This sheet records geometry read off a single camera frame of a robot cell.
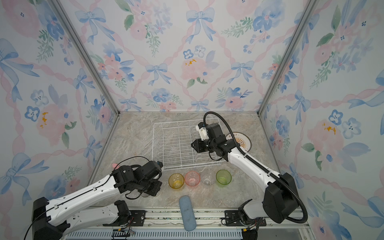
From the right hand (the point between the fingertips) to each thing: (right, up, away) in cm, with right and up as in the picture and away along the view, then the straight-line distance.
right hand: (192, 143), depth 80 cm
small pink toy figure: (-48, -15, +10) cm, 51 cm away
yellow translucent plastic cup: (-9, -21, +3) cm, 24 cm away
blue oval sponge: (-2, -34, -7) cm, 34 cm away
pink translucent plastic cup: (0, -21, +5) cm, 22 cm away
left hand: (-16, -21, -7) cm, 28 cm away
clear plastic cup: (+9, -22, +7) cm, 24 cm away
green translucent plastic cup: (+18, -20, +5) cm, 27 cm away
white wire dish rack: (-14, -4, +20) cm, 25 cm away
